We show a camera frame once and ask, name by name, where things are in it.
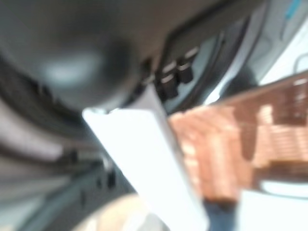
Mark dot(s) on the folded white cloth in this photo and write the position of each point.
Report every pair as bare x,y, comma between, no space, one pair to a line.
276,211

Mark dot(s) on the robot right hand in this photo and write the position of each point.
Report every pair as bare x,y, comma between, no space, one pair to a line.
149,156

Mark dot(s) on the folded navy blue cloth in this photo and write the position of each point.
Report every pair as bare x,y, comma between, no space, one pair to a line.
222,219

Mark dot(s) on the rectangular wicker laundry basket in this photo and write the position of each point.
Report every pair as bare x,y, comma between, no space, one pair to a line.
216,144

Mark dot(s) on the grey washing machine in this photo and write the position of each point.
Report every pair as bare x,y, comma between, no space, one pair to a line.
72,29

